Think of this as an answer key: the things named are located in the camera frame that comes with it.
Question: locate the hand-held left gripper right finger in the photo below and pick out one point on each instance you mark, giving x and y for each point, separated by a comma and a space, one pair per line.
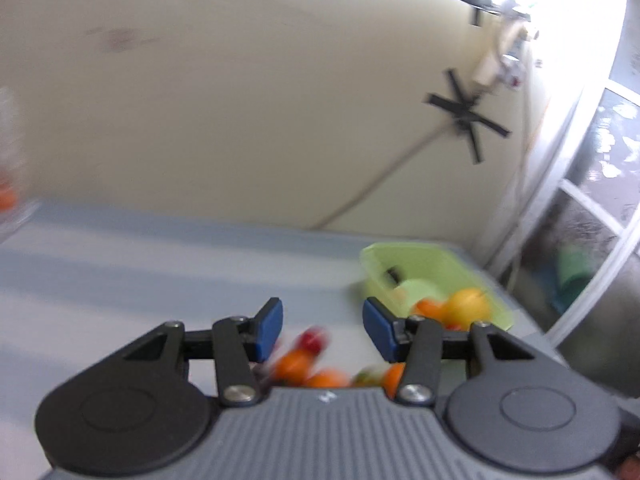
378, 330

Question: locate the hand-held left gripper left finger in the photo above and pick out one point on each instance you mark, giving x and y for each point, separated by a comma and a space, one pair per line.
267, 330

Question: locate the orange cherry tomato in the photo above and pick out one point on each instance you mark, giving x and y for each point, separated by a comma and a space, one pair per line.
395, 377
327, 377
295, 365

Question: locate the green plastic basin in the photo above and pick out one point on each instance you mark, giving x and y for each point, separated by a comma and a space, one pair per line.
425, 265

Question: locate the red cherry tomato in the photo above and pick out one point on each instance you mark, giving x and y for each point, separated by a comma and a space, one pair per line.
312, 340

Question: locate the yellow-green cherry tomato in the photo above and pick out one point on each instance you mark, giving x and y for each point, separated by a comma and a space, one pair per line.
367, 375

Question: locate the orange mandarin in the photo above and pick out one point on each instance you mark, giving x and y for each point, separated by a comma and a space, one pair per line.
430, 310

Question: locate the yellow round fruit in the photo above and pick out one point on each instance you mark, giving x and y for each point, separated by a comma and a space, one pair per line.
467, 305

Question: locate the striped bed sheet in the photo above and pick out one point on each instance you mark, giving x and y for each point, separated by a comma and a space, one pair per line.
150, 270

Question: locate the green object behind glass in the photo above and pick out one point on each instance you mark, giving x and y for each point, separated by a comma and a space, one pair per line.
572, 275

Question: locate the black tape cross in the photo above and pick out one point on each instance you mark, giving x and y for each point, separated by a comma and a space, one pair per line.
467, 115

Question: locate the white power strip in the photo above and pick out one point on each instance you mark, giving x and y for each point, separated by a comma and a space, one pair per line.
492, 67

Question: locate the small orange fruit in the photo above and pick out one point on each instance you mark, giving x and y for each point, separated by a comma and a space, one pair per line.
5, 200

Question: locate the clear plastic bag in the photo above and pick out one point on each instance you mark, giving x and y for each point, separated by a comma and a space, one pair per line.
10, 150

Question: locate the white sliding door frame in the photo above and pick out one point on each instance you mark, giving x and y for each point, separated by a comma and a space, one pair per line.
565, 170

